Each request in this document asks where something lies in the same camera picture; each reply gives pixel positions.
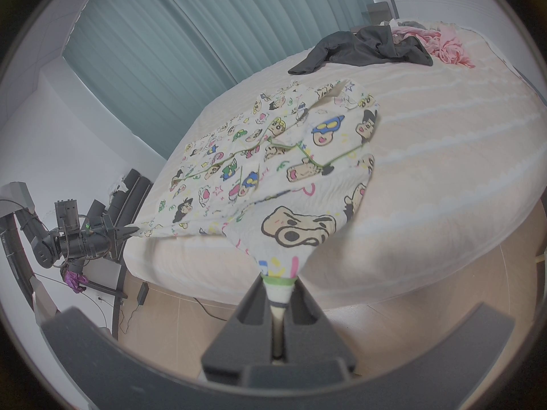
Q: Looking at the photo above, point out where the black cable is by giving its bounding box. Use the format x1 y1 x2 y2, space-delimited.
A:
119 296 229 336

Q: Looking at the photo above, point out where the pink garment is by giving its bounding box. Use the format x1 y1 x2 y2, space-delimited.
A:
391 23 476 69

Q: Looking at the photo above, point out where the black garment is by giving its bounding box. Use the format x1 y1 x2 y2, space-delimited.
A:
287 26 435 76

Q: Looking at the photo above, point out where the purple plastic bag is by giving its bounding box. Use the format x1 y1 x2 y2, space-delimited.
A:
63 271 89 294

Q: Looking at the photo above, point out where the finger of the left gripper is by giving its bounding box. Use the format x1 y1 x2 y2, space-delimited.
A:
112 225 142 241

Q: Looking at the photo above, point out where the blue-green curtain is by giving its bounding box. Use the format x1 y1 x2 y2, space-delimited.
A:
62 0 389 161

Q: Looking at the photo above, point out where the white printed pyjama top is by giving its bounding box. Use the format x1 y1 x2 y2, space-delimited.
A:
138 79 382 360

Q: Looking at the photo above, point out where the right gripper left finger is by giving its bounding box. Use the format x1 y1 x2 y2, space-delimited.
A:
200 274 275 370

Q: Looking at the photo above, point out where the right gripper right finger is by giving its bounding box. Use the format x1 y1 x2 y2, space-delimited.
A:
282 276 358 370

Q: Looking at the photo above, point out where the grey bedside table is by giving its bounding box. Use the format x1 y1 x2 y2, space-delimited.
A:
350 2 395 34

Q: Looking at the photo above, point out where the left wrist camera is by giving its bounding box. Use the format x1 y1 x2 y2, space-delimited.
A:
77 214 103 233

